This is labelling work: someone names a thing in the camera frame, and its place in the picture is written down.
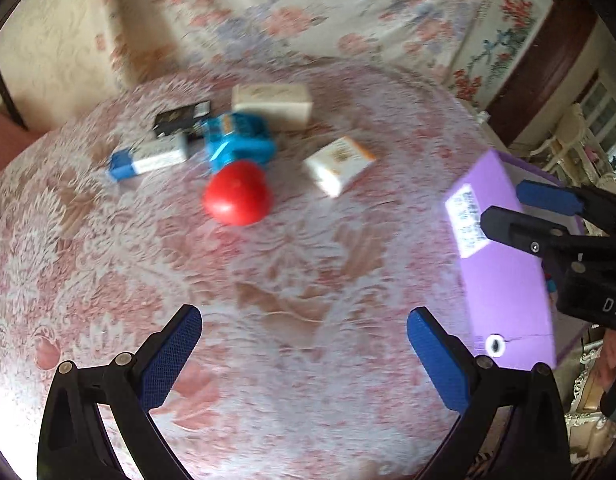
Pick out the cream rectangular box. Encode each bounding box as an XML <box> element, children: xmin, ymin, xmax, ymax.
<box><xmin>231</xmin><ymin>83</ymin><xmax>313</xmax><ymax>132</ymax></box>

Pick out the red tomato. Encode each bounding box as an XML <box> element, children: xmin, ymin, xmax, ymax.
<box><xmin>202</xmin><ymin>160</ymin><xmax>273</xmax><ymax>226</ymax></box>

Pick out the floral bed sheet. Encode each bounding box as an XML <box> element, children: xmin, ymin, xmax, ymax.
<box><xmin>0</xmin><ymin>0</ymin><xmax>558</xmax><ymax>111</ymax></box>

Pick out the ornate cream chair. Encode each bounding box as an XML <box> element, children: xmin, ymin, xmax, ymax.
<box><xmin>530</xmin><ymin>102</ymin><xmax>616</xmax><ymax>191</ymax></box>

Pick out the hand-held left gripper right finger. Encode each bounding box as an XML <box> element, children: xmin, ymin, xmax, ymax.
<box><xmin>407</xmin><ymin>307</ymin><xmax>572</xmax><ymax>480</ymax></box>

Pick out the white and orange box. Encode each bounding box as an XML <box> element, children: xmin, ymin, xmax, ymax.
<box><xmin>304</xmin><ymin>136</ymin><xmax>377</xmax><ymax>198</ymax></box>

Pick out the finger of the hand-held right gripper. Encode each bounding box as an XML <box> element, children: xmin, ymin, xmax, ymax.
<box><xmin>480</xmin><ymin>205</ymin><xmax>586</xmax><ymax>262</ymax></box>
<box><xmin>516</xmin><ymin>179</ymin><xmax>616</xmax><ymax>237</ymax></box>

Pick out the black small box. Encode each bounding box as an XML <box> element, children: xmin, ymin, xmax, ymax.
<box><xmin>153</xmin><ymin>101</ymin><xmax>212</xmax><ymax>140</ymax></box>

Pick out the purple container box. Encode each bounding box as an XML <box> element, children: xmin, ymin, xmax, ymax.
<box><xmin>445</xmin><ymin>149</ymin><xmax>591</xmax><ymax>372</ymax></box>

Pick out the blue toy car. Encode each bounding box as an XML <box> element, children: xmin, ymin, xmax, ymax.
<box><xmin>197</xmin><ymin>112</ymin><xmax>279</xmax><ymax>173</ymax></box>

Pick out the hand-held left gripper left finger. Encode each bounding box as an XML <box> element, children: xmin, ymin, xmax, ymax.
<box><xmin>37</xmin><ymin>304</ymin><xmax>203</xmax><ymax>480</ymax></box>

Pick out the white and blue box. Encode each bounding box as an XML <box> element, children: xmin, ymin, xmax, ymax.
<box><xmin>105</xmin><ymin>133</ymin><xmax>189</xmax><ymax>181</ymax></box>

